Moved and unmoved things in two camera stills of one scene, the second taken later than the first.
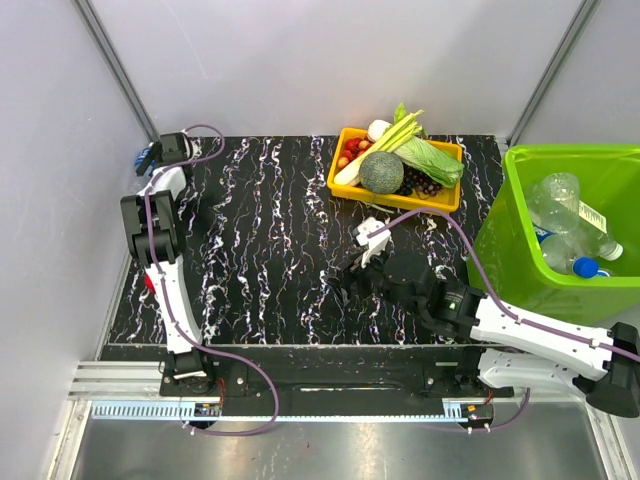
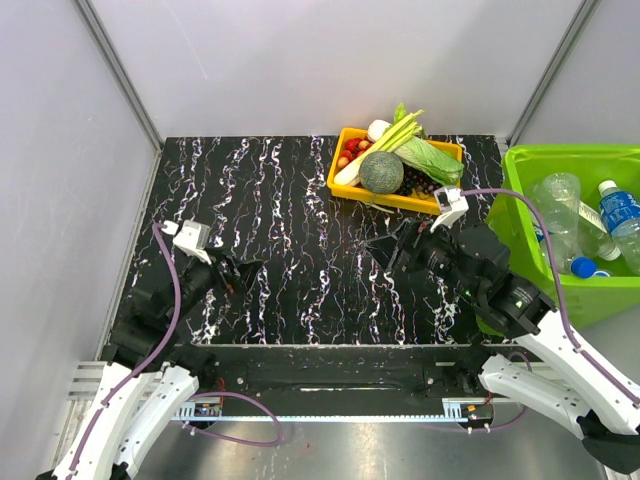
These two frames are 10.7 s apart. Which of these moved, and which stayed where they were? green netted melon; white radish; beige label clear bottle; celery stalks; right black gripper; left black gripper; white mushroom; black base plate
Moved: right black gripper; left black gripper
Stayed: green netted melon; black base plate; white mushroom; beige label clear bottle; celery stalks; white radish
